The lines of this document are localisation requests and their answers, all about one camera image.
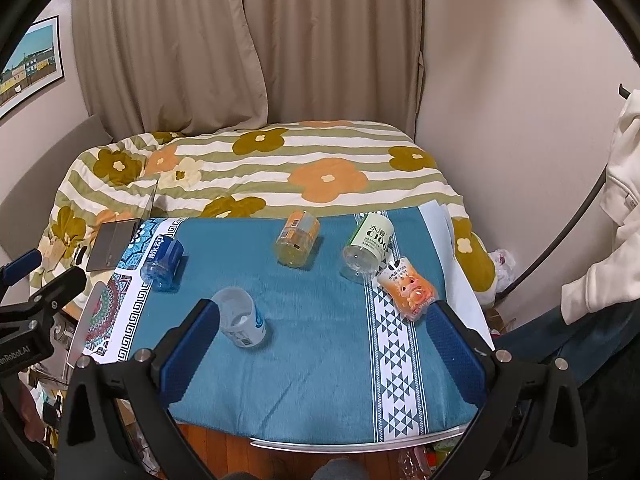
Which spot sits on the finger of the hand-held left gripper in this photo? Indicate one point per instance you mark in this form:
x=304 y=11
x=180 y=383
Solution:
x=20 y=266
x=57 y=287

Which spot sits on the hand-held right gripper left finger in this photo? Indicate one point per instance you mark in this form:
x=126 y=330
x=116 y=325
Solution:
x=189 y=360

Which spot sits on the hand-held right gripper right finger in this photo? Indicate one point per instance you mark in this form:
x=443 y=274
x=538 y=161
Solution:
x=457 y=360

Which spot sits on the clear cup with white label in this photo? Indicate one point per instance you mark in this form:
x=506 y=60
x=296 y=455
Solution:
x=245 y=325

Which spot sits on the orange cartoon print cup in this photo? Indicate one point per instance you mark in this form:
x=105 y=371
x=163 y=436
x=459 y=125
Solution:
x=407 y=294

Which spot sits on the clear cup with blue label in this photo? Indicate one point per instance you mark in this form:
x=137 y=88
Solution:
x=162 y=261

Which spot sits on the clear cup with green label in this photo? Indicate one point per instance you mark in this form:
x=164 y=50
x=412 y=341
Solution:
x=368 y=246

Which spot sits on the clear cup with orange label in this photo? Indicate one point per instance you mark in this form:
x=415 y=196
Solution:
x=297 y=237

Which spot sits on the silver laptop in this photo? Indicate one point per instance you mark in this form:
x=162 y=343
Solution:
x=112 y=246

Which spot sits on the blue jeans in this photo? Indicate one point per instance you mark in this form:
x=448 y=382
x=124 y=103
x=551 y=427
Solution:
x=540 y=336

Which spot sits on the white plastic bag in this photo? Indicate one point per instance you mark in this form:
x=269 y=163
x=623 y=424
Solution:
x=505 y=270

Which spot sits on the clear plastic bottle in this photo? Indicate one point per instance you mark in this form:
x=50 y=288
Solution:
x=415 y=462

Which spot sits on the teal patterned towel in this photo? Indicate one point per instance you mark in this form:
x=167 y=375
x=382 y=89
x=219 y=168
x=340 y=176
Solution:
x=315 y=350

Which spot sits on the light blue cloth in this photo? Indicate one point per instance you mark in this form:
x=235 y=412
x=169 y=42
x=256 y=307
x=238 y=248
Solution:
x=440 y=230

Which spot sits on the black curved tube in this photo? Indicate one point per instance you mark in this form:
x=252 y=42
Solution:
x=564 y=246

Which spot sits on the person's grey socked foot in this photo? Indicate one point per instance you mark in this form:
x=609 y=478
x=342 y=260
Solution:
x=340 y=470

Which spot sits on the white hooded sweatshirt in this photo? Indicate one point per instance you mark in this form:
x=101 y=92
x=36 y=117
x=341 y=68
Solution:
x=620 y=185

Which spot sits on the floral striped blanket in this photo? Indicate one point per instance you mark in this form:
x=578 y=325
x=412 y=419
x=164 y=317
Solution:
x=325 y=160

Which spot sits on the beige curtain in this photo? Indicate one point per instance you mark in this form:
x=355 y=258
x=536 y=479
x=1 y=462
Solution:
x=165 y=45
x=340 y=40

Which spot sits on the wall poster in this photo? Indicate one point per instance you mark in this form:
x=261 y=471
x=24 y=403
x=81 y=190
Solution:
x=30 y=62

